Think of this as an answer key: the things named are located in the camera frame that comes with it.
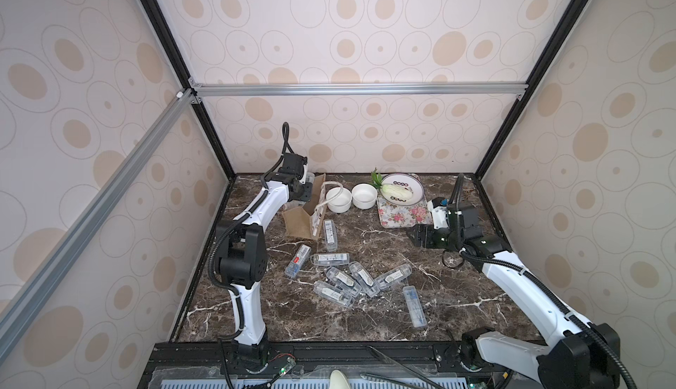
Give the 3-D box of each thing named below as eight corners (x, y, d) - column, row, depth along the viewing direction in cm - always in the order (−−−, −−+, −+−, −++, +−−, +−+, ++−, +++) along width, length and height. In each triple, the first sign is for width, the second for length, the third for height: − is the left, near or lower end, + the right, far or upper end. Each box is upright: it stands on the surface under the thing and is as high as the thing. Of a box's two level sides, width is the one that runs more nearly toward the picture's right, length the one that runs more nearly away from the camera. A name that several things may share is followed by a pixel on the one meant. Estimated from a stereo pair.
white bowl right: (352, 209, 110) (353, 203, 106) (352, 190, 117) (352, 183, 113) (377, 209, 110) (378, 203, 106) (375, 190, 117) (376, 183, 113)
